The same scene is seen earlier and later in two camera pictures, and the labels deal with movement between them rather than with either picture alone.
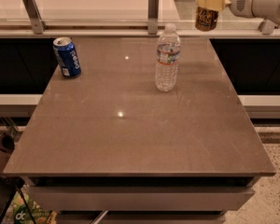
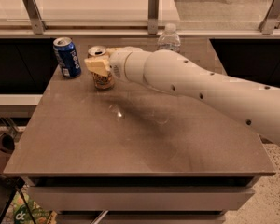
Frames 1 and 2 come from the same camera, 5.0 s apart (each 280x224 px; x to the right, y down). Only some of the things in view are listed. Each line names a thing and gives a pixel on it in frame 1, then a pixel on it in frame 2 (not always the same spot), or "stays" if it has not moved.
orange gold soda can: (205, 19) to (101, 81)
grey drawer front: (139, 198) stays
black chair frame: (3, 189) stays
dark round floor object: (6, 143) stays
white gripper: (242, 0) to (118, 63)
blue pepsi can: (66, 56) stays
